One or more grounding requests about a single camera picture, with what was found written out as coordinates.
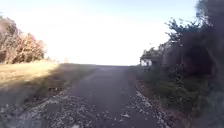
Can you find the grey asphalt path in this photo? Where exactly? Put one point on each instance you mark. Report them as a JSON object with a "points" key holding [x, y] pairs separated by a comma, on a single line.
{"points": [[103, 96]]}

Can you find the small white shed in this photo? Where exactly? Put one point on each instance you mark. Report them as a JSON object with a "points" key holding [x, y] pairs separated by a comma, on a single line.
{"points": [[146, 62]]}

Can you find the grass verge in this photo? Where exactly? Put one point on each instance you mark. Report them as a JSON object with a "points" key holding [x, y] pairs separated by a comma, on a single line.
{"points": [[170, 90]]}

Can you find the grass field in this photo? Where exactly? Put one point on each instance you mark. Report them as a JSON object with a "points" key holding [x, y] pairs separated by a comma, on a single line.
{"points": [[30, 76]]}

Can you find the dark trees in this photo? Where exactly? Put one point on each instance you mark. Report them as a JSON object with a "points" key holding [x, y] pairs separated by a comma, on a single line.
{"points": [[196, 43]]}

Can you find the autumn-coloured bushes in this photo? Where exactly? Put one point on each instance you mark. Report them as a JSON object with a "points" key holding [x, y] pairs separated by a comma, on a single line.
{"points": [[20, 46]]}

